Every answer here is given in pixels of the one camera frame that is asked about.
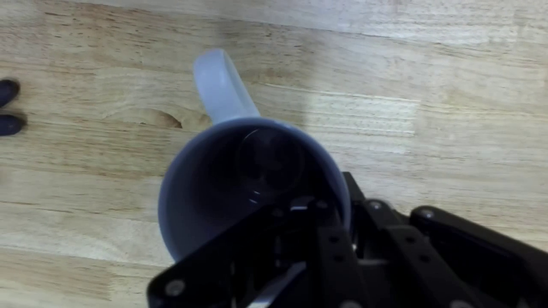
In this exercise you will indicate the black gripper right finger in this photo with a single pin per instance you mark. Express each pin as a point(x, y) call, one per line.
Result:
point(433, 256)

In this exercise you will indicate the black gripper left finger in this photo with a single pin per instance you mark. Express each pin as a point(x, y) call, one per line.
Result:
point(274, 256)

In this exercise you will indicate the white ceramic mug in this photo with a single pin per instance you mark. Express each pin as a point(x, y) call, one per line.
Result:
point(216, 193)

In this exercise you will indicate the black glove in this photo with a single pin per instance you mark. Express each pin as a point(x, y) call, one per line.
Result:
point(10, 123)

